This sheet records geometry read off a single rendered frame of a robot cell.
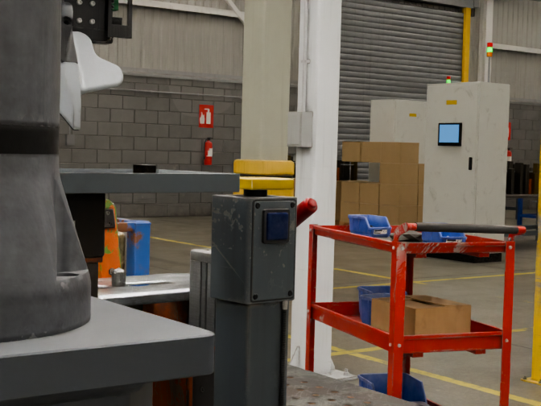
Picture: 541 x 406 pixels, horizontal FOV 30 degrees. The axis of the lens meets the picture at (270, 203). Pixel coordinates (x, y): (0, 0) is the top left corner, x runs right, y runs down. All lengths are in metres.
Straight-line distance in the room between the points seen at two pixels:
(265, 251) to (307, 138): 4.12
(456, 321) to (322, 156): 1.92
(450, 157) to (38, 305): 11.15
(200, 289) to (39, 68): 0.82
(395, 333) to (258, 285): 2.28
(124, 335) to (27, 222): 0.07
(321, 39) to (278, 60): 3.26
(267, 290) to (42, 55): 0.61
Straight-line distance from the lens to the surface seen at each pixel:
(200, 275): 1.29
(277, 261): 1.07
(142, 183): 0.92
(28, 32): 0.50
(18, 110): 0.49
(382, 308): 3.55
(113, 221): 1.53
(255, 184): 1.05
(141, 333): 0.50
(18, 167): 0.49
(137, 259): 3.30
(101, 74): 0.89
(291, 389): 2.11
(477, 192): 11.36
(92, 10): 0.93
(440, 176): 11.68
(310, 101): 5.22
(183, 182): 0.95
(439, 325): 3.47
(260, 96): 8.37
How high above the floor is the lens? 1.19
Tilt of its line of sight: 3 degrees down
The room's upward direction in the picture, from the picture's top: 2 degrees clockwise
